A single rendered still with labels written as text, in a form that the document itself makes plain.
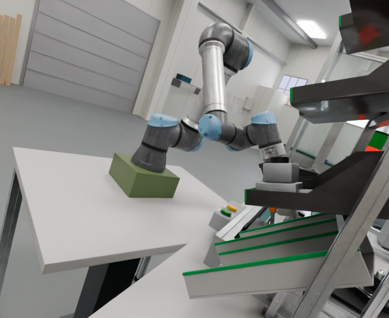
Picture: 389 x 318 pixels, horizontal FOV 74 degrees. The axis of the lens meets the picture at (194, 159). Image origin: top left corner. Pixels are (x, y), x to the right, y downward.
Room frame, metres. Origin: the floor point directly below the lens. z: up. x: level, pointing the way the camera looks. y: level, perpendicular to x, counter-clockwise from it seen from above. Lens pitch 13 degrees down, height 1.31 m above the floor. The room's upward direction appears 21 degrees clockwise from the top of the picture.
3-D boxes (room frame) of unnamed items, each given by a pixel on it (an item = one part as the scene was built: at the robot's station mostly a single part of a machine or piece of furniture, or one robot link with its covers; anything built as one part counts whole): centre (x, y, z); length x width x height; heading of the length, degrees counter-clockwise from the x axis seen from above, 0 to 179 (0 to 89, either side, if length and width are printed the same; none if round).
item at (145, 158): (1.08, 0.18, 1.01); 0.15 x 0.15 x 0.10
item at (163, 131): (1.09, 0.17, 1.13); 0.13 x 0.12 x 0.14; 129
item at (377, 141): (0.91, -0.55, 1.38); 0.05 x 0.05 x 0.05
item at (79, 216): (1.04, 0.14, 0.84); 0.90 x 0.70 x 0.03; 134
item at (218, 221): (0.94, -0.20, 0.93); 0.21 x 0.07 x 0.06; 157
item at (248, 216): (1.09, -0.34, 0.91); 0.89 x 0.06 x 0.11; 157
